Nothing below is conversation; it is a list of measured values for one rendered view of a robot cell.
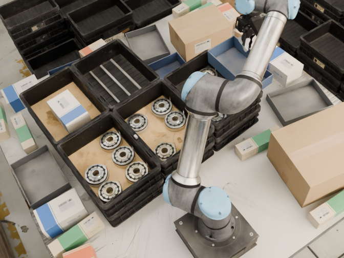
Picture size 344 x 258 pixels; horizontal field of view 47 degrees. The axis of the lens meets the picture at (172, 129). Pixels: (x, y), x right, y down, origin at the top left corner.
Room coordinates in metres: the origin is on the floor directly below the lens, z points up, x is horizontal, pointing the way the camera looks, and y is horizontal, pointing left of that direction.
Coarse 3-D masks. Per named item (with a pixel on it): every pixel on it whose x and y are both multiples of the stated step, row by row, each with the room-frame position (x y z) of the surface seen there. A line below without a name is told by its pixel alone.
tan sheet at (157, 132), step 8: (160, 96) 1.32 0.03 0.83; (136, 112) 1.24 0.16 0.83; (144, 112) 1.23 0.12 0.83; (152, 120) 1.18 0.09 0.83; (160, 120) 1.17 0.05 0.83; (176, 120) 1.15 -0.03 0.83; (152, 128) 1.13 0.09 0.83; (160, 128) 1.12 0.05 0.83; (184, 128) 1.10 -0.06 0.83; (144, 136) 1.09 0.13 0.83; (152, 136) 1.08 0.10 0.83; (160, 136) 1.08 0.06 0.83; (168, 136) 1.07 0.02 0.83; (176, 136) 1.06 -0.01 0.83; (152, 144) 1.04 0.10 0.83; (176, 144) 1.02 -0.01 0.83
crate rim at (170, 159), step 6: (156, 84) 1.32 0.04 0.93; (168, 84) 1.30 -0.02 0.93; (144, 90) 1.29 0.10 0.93; (174, 90) 1.26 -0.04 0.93; (180, 96) 1.21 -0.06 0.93; (126, 102) 1.23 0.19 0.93; (114, 108) 1.20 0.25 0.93; (120, 120) 1.13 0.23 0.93; (126, 126) 1.09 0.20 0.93; (210, 126) 1.02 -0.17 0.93; (132, 132) 1.05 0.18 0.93; (210, 132) 0.99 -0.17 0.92; (138, 138) 1.01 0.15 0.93; (144, 144) 0.98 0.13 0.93; (150, 150) 0.95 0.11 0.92; (180, 150) 0.92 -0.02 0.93; (156, 156) 0.91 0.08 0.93; (174, 156) 0.89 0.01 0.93; (162, 162) 0.87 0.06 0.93; (168, 162) 0.87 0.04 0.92
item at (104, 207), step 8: (112, 112) 1.18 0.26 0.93; (96, 120) 1.15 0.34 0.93; (72, 136) 1.08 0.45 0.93; (152, 160) 0.89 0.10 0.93; (72, 168) 0.91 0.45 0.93; (160, 168) 0.85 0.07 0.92; (80, 176) 0.87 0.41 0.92; (144, 176) 0.82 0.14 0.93; (152, 176) 0.83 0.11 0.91; (88, 184) 0.82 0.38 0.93; (136, 184) 0.79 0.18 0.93; (120, 192) 0.76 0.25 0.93; (128, 192) 0.76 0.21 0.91; (96, 200) 0.74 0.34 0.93; (112, 200) 0.73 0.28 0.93; (104, 208) 0.71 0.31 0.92
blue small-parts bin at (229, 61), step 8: (232, 40) 1.34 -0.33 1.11; (216, 48) 1.30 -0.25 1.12; (224, 48) 1.32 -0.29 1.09; (232, 48) 1.34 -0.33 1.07; (240, 48) 1.30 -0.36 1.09; (248, 48) 1.25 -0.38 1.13; (208, 56) 1.27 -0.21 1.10; (216, 56) 1.30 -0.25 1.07; (224, 56) 1.29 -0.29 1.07; (232, 56) 1.28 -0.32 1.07; (240, 56) 1.28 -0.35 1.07; (216, 64) 1.23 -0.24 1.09; (224, 64) 1.24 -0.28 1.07; (232, 64) 1.24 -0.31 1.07; (240, 64) 1.23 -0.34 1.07; (224, 72) 1.17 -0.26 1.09; (232, 72) 1.19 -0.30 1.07; (240, 72) 1.18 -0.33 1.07; (232, 80) 1.12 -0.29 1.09
